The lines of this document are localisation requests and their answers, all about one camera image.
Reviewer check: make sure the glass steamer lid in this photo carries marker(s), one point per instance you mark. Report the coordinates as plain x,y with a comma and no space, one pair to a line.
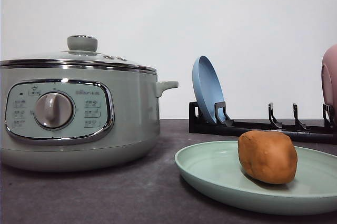
82,52

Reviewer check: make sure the pink plate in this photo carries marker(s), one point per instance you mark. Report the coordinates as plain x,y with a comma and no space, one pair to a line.
329,79

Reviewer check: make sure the green plate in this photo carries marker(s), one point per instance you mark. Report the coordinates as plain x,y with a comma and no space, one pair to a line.
214,172

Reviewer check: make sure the black plate rack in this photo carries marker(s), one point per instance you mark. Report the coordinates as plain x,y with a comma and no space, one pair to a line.
224,125

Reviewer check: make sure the blue plate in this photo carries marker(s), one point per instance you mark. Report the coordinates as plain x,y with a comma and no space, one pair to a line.
207,88

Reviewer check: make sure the brown potato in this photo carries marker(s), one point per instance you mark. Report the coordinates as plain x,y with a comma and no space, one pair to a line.
268,156

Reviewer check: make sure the green electric steamer pot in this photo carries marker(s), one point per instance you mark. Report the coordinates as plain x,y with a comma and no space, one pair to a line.
78,118

